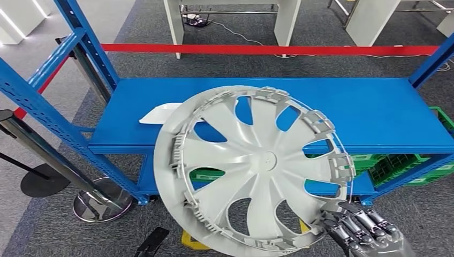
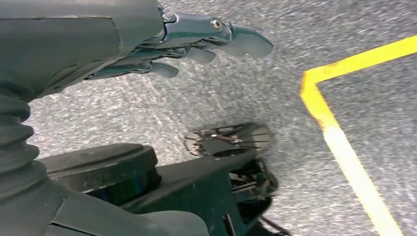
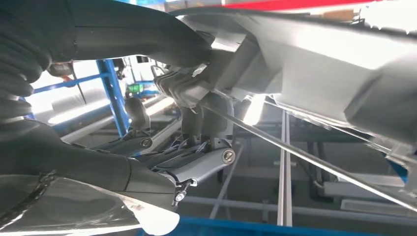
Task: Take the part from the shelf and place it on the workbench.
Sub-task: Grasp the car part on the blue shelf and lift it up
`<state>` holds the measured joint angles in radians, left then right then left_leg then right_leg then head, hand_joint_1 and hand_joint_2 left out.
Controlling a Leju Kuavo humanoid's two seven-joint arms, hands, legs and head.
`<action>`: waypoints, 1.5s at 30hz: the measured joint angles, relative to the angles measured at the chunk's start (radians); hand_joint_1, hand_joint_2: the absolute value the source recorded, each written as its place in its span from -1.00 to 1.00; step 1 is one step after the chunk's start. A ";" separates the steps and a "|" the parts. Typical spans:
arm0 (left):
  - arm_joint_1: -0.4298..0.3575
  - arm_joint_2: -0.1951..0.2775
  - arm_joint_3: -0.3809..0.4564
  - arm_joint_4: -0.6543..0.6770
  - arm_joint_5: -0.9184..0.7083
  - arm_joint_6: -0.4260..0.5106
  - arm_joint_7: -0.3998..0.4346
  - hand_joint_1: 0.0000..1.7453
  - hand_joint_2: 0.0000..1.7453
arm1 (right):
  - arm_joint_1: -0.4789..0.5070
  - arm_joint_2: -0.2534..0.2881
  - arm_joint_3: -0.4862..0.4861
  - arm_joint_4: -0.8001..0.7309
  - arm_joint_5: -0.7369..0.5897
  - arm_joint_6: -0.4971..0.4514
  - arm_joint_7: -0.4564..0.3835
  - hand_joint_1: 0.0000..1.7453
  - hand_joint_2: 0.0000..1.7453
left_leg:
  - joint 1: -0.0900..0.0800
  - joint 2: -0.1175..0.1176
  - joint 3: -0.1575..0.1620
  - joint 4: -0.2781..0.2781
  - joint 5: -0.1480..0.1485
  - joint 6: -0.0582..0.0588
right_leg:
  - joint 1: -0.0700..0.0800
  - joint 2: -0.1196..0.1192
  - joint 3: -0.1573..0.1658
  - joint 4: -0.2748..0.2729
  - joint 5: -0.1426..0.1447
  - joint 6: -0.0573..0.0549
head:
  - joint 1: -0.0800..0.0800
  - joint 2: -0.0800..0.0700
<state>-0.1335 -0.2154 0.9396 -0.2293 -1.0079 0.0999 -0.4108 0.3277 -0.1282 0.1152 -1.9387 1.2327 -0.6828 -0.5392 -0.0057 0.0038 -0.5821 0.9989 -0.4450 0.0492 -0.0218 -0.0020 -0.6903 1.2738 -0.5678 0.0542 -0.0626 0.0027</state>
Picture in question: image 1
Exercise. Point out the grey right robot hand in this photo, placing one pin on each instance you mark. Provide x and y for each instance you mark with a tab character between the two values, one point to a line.
376	241

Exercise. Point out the silver grey wheel hubcap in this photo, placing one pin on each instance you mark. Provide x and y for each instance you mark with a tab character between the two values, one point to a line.
262	166

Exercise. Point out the blue steel shelf rack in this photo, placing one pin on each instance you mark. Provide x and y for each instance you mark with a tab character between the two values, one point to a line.
372	117

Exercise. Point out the white plastic trim part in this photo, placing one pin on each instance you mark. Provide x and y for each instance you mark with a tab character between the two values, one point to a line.
156	115

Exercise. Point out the red barrier belt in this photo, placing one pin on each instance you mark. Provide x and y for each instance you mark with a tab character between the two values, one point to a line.
48	82
248	49

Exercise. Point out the white table with metal bar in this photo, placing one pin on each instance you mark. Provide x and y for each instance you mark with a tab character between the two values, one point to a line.
287	17

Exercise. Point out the power strip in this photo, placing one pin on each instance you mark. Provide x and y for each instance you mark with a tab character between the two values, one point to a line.
197	20

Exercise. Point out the white table with metal frame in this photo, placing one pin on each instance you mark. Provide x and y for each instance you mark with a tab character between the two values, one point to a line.
369	17

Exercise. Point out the chrome stanchion post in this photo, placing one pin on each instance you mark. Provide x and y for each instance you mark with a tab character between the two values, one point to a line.
90	76
103	209

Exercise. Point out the black stanchion post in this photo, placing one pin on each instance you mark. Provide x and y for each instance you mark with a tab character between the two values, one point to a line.
44	181

